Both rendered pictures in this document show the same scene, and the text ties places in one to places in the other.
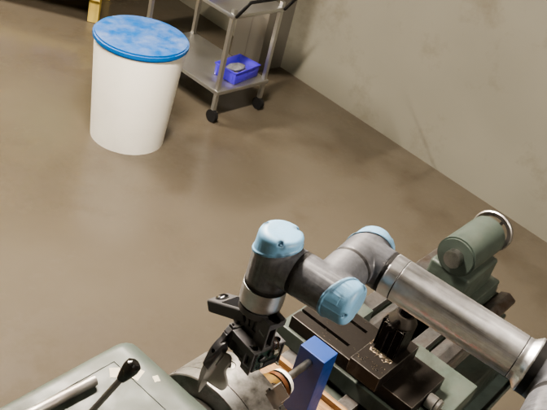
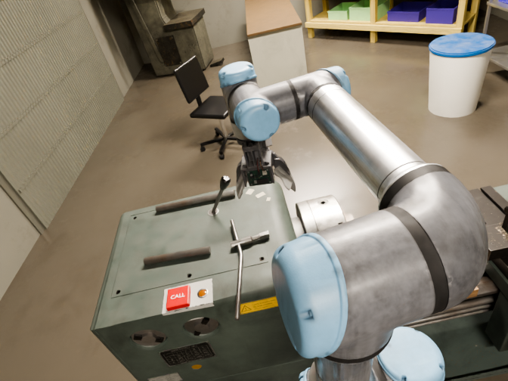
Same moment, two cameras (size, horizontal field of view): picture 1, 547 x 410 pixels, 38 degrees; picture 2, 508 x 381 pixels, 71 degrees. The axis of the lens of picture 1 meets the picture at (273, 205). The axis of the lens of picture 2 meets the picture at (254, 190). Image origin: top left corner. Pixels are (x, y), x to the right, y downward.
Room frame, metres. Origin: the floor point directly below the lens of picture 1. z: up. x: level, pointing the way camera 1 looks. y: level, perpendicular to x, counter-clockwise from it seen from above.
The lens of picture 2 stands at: (0.65, -0.63, 2.01)
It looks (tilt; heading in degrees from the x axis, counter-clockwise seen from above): 38 degrees down; 60
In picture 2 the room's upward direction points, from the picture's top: 15 degrees counter-clockwise
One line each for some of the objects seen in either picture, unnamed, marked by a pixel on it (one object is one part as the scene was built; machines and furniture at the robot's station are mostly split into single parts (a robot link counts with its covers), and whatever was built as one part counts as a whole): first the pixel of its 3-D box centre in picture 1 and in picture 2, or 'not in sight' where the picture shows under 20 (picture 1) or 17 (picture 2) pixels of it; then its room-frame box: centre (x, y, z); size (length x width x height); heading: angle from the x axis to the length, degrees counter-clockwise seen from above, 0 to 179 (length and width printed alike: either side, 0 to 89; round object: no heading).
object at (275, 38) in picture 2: not in sight; (272, 35); (4.34, 3.98, 0.38); 2.22 x 0.71 x 0.75; 53
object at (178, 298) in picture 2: not in sight; (178, 298); (0.72, 0.02, 1.26); 0.06 x 0.06 x 0.02; 58
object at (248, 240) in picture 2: not in sight; (249, 240); (0.97, 0.03, 1.27); 0.12 x 0.02 x 0.02; 154
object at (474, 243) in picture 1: (465, 260); not in sight; (2.23, -0.67, 1.01); 0.30 x 0.20 x 0.29; 148
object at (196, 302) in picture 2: not in sight; (190, 302); (0.74, 0.01, 1.23); 0.13 x 0.08 x 0.06; 148
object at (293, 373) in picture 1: (295, 372); not in sight; (1.44, -0.17, 1.08); 0.13 x 0.07 x 0.07; 148
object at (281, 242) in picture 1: (276, 258); (241, 92); (1.02, -0.03, 1.71); 0.09 x 0.08 x 0.11; 65
